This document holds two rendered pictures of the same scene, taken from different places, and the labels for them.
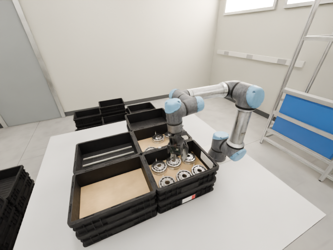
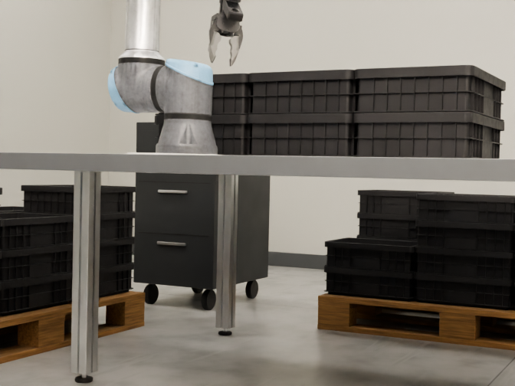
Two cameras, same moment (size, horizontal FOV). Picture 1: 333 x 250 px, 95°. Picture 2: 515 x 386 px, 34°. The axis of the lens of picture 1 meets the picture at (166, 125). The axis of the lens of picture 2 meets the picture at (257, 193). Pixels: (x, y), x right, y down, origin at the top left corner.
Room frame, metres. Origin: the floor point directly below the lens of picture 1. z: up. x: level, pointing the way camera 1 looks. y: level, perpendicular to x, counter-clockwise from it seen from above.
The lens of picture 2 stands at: (2.69, -1.62, 0.67)
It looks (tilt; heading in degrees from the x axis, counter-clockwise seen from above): 1 degrees down; 140
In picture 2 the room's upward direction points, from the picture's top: 1 degrees clockwise
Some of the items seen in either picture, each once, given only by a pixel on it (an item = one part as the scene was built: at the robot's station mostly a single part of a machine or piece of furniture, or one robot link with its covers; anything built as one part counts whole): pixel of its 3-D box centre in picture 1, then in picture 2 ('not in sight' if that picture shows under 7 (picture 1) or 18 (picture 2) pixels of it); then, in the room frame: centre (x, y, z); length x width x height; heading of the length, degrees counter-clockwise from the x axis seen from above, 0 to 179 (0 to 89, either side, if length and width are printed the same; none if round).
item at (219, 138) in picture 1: (220, 140); (186, 86); (0.95, -0.42, 0.87); 0.13 x 0.12 x 0.14; 26
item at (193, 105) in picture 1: (190, 104); not in sight; (0.69, -0.12, 1.30); 0.11 x 0.11 x 0.08; 26
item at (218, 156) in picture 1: (217, 151); (187, 135); (0.96, -0.42, 0.75); 0.15 x 0.15 x 0.10
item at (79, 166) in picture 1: (108, 155); not in sight; (0.81, 0.41, 0.87); 0.40 x 0.30 x 0.11; 113
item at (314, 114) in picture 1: (306, 124); not in sight; (1.60, -1.75, 0.60); 0.72 x 0.03 x 0.56; 24
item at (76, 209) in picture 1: (114, 189); not in sight; (0.53, 0.29, 0.87); 0.40 x 0.30 x 0.11; 113
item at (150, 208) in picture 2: not in sight; (203, 213); (-0.85, 0.95, 0.45); 0.62 x 0.45 x 0.90; 114
